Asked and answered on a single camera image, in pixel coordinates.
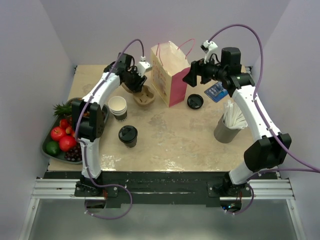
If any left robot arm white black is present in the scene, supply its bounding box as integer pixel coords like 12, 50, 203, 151
71, 53, 152, 196

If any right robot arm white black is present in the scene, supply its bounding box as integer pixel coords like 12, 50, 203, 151
183, 42, 292, 197

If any red apple rear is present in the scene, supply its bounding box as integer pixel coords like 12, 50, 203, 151
59, 118, 70, 129

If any green lime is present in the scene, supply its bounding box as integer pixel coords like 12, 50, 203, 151
45, 141, 61, 156

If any blue razor package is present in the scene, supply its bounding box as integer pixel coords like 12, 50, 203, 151
204, 81, 228, 103

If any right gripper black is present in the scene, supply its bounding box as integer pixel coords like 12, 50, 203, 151
183, 53, 227, 88

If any dark red grapes bunch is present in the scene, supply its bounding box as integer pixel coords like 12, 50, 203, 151
64, 144, 82, 163

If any pink beige paper bag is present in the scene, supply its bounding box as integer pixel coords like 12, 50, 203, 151
150, 38, 196, 108

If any toy pineapple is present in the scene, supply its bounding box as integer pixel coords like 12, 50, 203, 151
53, 100, 73, 118

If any dark paper coffee cup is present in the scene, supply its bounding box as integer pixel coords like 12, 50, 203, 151
120, 137, 137, 148

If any red apple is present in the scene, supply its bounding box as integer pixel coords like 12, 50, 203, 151
50, 126, 67, 142
59, 118, 70, 129

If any cardboard cup carrier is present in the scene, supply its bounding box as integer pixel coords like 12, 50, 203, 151
121, 83, 155, 108

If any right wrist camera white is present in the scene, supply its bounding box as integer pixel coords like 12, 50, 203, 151
200, 40, 218, 64

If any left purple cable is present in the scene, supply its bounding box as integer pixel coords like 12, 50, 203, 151
74, 38, 146, 191

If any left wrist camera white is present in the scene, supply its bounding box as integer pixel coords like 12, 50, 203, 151
136, 56, 153, 77

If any grey straw holder cup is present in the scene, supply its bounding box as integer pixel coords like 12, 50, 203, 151
213, 116, 241, 144

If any black coffee cup lid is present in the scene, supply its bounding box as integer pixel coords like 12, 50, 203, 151
118, 125, 138, 140

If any red apple front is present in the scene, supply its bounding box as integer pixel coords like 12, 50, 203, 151
50, 126, 67, 142

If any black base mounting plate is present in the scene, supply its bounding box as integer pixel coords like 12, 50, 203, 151
43, 171, 276, 208

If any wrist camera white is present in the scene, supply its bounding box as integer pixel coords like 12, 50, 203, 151
136, 56, 153, 77
200, 40, 218, 64

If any purple cable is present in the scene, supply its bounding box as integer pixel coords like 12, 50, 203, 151
207, 24, 320, 181
74, 38, 146, 191

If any dark green fruit tray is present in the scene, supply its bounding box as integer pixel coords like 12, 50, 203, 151
41, 97, 110, 165

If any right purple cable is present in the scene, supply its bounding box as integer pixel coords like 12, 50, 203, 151
207, 24, 320, 181

